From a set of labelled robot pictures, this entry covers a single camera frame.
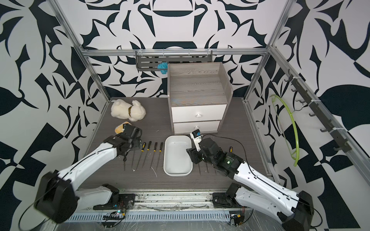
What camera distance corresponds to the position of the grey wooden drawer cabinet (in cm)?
77

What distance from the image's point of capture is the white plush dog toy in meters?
1.01

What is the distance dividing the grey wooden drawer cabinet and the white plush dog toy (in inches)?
11.2

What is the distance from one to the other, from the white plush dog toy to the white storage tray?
0.86 feet

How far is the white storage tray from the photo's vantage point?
33.8 inches

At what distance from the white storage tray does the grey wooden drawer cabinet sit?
66 millimetres
